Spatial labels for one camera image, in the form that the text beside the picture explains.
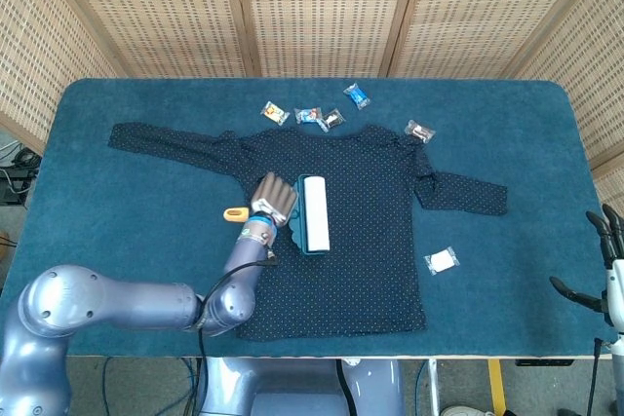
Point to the white clear plastic packet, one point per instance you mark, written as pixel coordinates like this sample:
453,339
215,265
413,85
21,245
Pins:
441,260

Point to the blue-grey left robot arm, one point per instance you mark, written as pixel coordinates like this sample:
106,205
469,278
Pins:
122,299

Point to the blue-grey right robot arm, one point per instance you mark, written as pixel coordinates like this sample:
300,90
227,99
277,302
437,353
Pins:
616,377

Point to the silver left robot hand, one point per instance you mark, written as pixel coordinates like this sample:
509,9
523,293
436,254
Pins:
274,199

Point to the woven rattan folding screen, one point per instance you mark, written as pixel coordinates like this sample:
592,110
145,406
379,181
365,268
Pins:
322,7

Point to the blue-grey robot torso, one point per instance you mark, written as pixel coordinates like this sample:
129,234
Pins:
297,389

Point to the yellow candy packet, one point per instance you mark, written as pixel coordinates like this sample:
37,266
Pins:
274,112

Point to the navy polka dot shirt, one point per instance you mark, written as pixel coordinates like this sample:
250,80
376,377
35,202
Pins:
370,250

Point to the dark brown candy packet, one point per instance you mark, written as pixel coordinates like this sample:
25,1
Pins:
332,120

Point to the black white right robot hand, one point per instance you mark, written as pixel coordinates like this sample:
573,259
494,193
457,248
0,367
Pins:
615,284

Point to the black box under table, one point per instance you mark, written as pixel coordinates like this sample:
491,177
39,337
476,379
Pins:
543,362

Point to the blue white candy packet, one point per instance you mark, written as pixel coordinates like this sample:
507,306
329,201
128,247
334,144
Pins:
308,115

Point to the white sneaker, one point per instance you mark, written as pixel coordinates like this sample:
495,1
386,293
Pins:
465,411

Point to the brown clear candy packet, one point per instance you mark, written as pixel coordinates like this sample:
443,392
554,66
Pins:
419,131

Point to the white table leg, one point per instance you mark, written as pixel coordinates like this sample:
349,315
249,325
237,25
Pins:
432,387

